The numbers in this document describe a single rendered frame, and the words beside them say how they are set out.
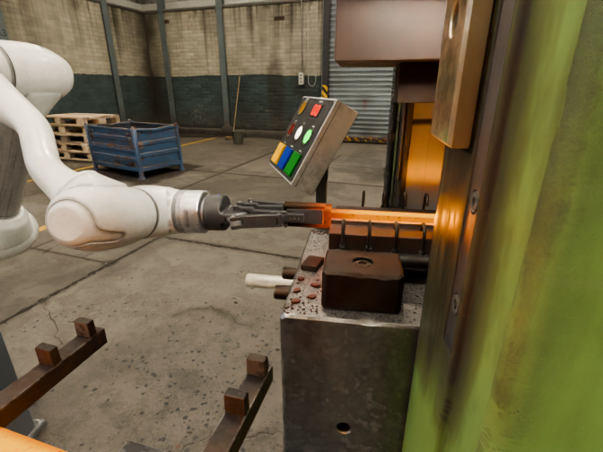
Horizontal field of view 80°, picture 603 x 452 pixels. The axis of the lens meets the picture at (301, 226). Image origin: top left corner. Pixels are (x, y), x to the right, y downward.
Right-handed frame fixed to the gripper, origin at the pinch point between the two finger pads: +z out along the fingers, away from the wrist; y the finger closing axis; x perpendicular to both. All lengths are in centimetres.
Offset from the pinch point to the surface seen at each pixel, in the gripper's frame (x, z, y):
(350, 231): -0.8, 8.9, 6.2
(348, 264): -2.0, 9.0, 16.6
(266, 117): -43, -224, -843
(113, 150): -54, -344, -412
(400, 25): 31.3, 15.4, 7.5
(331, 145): 7.1, 1.6, -42.0
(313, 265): -7.2, 2.4, 7.9
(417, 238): -1.2, 20.4, 7.3
